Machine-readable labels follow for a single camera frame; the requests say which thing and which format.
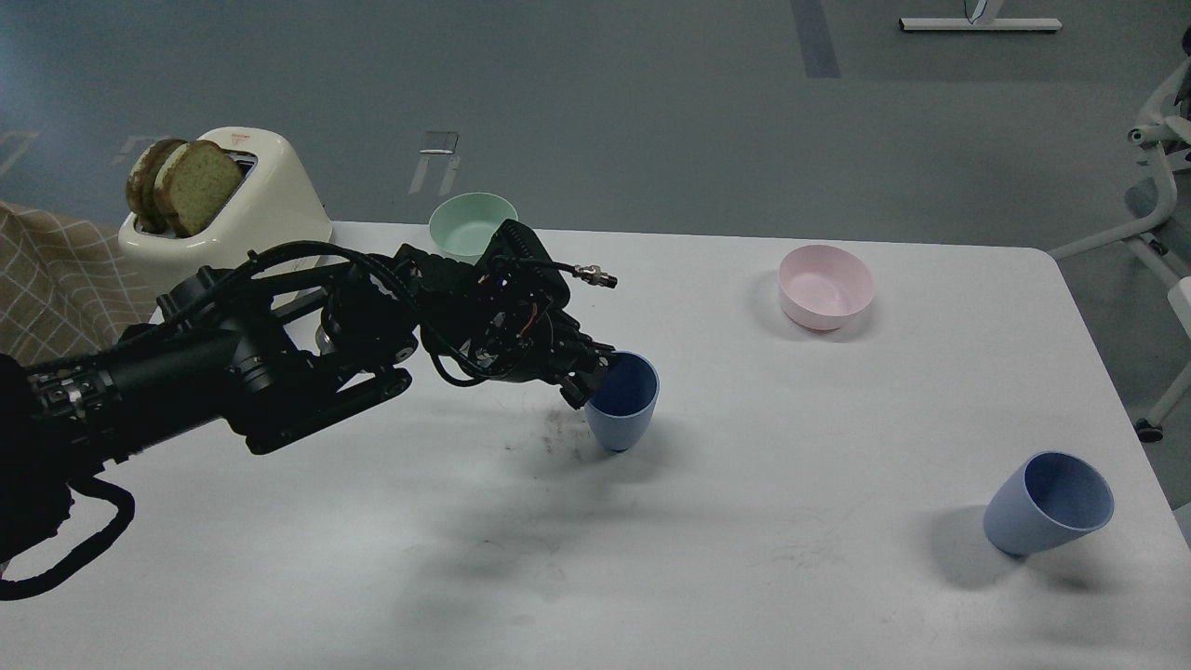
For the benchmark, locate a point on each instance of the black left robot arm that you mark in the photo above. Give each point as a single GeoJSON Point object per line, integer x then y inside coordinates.
{"type": "Point", "coordinates": [295, 339]}

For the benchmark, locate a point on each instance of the white floor base bar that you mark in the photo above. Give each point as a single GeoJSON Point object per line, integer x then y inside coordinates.
{"type": "Point", "coordinates": [980, 17]}

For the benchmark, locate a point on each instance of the toast slice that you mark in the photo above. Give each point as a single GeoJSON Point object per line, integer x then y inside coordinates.
{"type": "Point", "coordinates": [193, 185]}
{"type": "Point", "coordinates": [139, 188]}

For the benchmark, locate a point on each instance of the toast slice front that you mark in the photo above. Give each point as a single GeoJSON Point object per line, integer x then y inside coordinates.
{"type": "Point", "coordinates": [193, 185]}

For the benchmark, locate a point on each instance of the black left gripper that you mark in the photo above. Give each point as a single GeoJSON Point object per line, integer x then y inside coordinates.
{"type": "Point", "coordinates": [503, 318]}

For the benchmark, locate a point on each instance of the beige checkered cloth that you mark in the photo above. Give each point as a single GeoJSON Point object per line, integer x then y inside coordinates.
{"type": "Point", "coordinates": [66, 287]}

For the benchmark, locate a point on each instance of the cream toaster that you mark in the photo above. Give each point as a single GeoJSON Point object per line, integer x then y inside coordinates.
{"type": "Point", "coordinates": [275, 203]}

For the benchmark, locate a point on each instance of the light blue cup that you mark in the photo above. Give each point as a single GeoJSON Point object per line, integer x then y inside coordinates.
{"type": "Point", "coordinates": [1052, 499]}

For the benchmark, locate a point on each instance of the pink bowl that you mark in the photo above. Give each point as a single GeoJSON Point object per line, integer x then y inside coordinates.
{"type": "Point", "coordinates": [823, 287]}

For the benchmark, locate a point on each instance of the green bowl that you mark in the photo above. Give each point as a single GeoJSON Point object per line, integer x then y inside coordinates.
{"type": "Point", "coordinates": [463, 226]}

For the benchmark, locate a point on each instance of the toast slice back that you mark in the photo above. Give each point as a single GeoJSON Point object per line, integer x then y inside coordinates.
{"type": "Point", "coordinates": [139, 188]}

